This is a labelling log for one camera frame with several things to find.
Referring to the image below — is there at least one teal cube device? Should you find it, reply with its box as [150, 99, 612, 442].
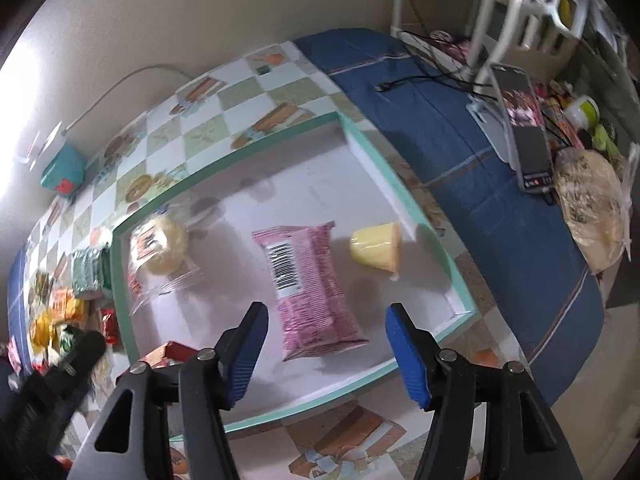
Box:
[40, 143, 87, 198]

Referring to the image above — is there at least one black charging cable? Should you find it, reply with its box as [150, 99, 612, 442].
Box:
[375, 29, 501, 97]

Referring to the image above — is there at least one teal green snack pack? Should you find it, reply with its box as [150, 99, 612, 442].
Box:
[70, 245, 113, 300]

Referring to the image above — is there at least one red flower snack pack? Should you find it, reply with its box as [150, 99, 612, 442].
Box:
[100, 308, 120, 346]

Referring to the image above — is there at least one round bun clear wrapper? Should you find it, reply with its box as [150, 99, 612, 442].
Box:
[127, 212, 203, 314]

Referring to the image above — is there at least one yellow cake clear wrapper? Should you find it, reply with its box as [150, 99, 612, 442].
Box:
[29, 309, 58, 353]

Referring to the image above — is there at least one teal shallow box tray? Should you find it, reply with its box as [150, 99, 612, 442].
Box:
[112, 113, 477, 431]

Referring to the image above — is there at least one green white milk carton pack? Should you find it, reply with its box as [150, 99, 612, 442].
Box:
[58, 324, 85, 356]

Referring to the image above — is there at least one blue plaid cloth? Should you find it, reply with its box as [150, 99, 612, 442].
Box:
[294, 28, 604, 403]

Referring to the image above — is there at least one white metal shelf rack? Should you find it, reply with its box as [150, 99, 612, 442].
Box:
[390, 0, 628, 86]

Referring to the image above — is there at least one orange cracker pack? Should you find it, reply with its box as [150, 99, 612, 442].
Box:
[50, 287, 88, 323]

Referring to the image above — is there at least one brown milk biscuit pack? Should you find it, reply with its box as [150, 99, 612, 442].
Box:
[142, 341, 198, 368]

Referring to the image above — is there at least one yellow pudding cup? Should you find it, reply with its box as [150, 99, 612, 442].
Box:
[349, 222, 402, 274]

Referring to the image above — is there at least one bagged flatbread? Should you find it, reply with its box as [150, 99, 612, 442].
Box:
[554, 148, 630, 274]

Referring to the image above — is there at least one black smartphone on stand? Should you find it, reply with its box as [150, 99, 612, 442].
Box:
[489, 63, 553, 194]

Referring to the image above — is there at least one pink barcode snack pack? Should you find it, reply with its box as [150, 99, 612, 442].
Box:
[252, 221, 369, 361]

